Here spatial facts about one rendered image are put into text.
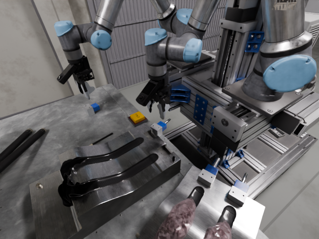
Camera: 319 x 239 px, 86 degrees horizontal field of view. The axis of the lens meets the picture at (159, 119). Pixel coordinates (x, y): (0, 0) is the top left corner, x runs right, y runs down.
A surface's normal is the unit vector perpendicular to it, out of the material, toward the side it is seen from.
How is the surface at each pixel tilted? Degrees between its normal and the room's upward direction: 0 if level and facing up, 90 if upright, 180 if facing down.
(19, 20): 90
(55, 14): 90
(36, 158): 0
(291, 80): 97
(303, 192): 0
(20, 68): 90
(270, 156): 0
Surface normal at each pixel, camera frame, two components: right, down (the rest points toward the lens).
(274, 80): -0.28, 0.72
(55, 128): -0.04, -0.75
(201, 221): 0.25, -0.91
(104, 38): 0.56, 0.53
